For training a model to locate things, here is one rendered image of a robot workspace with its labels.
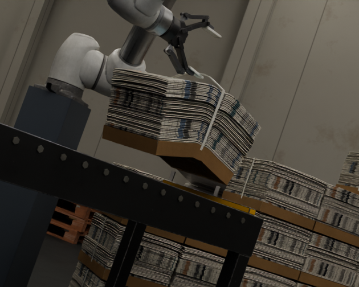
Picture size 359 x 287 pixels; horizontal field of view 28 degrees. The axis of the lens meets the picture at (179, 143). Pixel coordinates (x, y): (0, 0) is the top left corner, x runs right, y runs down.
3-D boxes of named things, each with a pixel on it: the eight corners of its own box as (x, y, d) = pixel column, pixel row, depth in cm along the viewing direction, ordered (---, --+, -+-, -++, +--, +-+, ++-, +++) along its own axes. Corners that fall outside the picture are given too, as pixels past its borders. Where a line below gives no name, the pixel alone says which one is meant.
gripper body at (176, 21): (162, 11, 217) (182, 25, 223) (150, 36, 216) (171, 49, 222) (176, 12, 211) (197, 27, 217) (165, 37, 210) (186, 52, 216)
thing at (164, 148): (141, 141, 235) (143, 128, 235) (197, 158, 213) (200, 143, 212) (101, 138, 225) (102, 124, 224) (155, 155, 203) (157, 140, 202)
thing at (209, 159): (171, 167, 245) (178, 156, 246) (227, 185, 223) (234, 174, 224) (142, 142, 235) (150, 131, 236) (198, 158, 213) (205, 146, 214)
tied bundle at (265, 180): (219, 200, 339) (235, 154, 341) (269, 218, 350) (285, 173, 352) (258, 212, 304) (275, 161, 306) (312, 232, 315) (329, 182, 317)
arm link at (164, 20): (135, 27, 213) (149, 37, 217) (153, 29, 206) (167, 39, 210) (147, 0, 214) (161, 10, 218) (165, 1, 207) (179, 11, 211)
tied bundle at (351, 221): (269, 218, 350) (285, 173, 352) (317, 235, 361) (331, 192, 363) (311, 231, 315) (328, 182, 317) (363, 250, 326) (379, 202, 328)
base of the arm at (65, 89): (27, 83, 282) (32, 70, 282) (51, 96, 303) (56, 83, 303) (66, 96, 276) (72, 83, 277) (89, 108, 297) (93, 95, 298)
